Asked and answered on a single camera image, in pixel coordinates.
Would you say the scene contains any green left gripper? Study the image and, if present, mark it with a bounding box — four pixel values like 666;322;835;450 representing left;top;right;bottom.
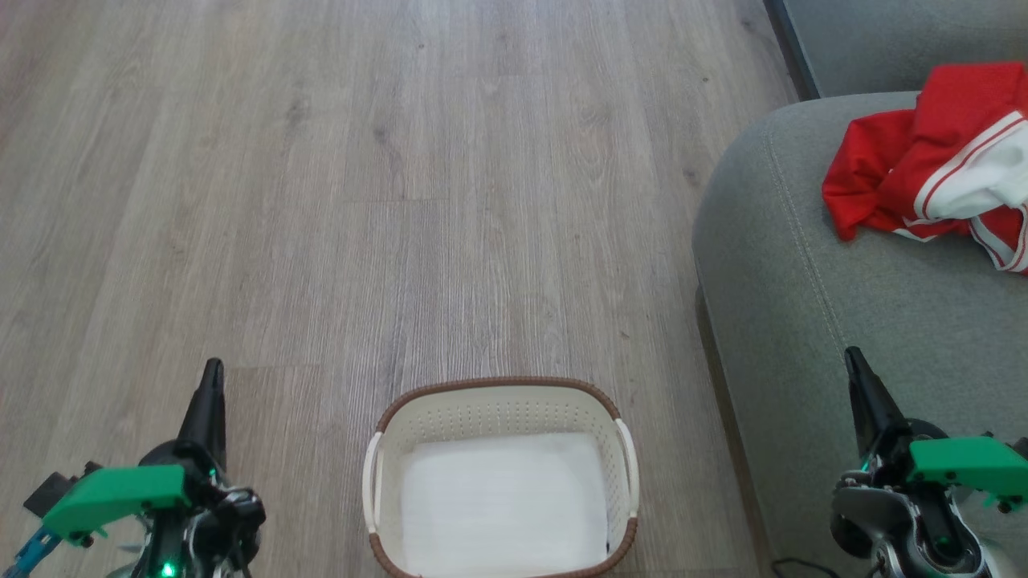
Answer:
42;358;228;548

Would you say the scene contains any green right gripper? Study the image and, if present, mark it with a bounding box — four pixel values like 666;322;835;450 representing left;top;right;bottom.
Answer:
844;346;1028;512

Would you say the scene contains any plain red garment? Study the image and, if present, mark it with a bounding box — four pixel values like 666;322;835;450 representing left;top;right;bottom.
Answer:
821;108;921;242

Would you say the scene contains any red white striped garment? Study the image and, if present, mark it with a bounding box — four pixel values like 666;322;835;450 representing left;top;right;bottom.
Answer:
875;62;1028;276

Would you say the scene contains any cream laundry basket brown rim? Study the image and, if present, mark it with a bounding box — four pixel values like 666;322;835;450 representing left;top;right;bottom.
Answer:
361;376;641;578

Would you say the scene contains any white basket liner sheet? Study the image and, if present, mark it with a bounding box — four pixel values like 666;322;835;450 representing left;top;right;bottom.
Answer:
398;433;610;576

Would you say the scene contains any grey sofa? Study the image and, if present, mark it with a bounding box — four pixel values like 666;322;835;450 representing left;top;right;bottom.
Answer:
691;90;1028;578

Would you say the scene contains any grey sofa side section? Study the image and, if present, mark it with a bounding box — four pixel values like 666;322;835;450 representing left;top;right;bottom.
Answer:
781;0;1028;100

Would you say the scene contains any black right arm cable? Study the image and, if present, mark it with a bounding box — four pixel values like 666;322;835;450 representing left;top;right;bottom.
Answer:
769;557;841;578

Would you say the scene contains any blue left cable connector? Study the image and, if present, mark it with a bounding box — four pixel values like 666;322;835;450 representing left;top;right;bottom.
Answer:
10;526;63;577

